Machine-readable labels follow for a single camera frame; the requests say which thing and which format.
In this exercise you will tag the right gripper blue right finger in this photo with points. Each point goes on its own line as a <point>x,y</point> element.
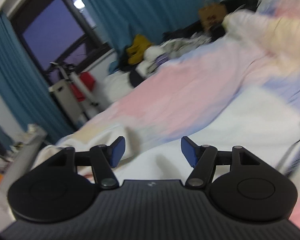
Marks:
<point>201,159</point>

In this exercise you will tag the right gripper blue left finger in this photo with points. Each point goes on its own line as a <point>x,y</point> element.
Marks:
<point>103,159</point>

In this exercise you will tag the white sweatshirt garment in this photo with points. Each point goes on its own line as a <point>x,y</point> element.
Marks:
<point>257,119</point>

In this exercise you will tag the folded tripod stand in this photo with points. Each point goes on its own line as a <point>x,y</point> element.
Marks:
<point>67,96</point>

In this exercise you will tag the pastel rainbow bed sheet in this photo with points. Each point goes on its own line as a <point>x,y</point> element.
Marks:
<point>187,94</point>

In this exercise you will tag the white padded jacket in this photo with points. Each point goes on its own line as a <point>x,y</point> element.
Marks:
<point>117,85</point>

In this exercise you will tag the red cloth on stand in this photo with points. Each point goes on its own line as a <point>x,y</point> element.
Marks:
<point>83,88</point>

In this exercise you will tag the black garment on pile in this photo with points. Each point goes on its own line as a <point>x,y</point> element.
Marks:
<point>134,77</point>

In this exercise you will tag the grey purple printed garment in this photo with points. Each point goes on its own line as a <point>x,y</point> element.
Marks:
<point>155,56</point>

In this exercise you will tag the left blue curtain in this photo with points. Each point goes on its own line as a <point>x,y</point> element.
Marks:
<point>24,90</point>

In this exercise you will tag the blue curtain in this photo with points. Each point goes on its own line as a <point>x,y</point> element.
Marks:
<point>24,90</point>
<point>122,20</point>

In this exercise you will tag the mustard yellow garment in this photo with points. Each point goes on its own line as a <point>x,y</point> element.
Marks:
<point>136,51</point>

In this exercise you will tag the black armchair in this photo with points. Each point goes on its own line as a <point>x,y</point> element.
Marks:
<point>216,31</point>

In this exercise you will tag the dark framed window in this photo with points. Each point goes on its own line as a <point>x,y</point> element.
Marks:
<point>58,31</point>

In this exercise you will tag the cream pillow blanket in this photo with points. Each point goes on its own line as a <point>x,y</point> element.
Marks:
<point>278,36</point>

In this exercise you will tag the brown paper shopping bag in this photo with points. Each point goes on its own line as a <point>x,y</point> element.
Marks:
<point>212,14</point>

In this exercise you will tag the right blue curtain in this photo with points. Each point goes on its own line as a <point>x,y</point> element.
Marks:
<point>122,20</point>

